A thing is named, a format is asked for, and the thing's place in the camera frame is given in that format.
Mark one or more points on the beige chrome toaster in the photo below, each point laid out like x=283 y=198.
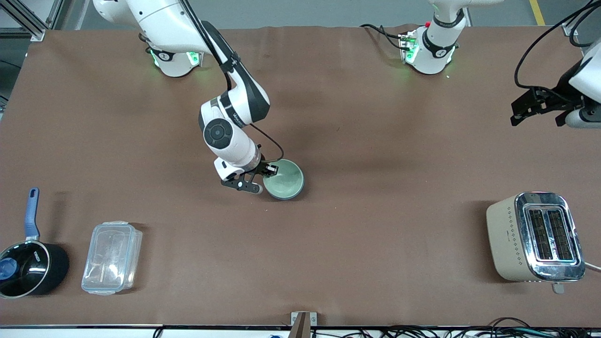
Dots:
x=530 y=237

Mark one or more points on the green bowl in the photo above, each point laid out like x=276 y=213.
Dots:
x=286 y=180

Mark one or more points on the aluminium frame profile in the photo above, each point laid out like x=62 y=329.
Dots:
x=33 y=21

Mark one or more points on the metal table edge bracket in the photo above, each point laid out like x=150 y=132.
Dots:
x=303 y=324

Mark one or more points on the clear plastic food container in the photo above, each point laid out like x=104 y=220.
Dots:
x=111 y=258

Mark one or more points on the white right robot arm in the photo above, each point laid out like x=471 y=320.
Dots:
x=225 y=126

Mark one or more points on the blue bowl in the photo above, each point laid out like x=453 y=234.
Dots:
x=300 y=187

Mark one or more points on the glass saucepan lid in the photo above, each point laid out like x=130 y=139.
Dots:
x=23 y=270

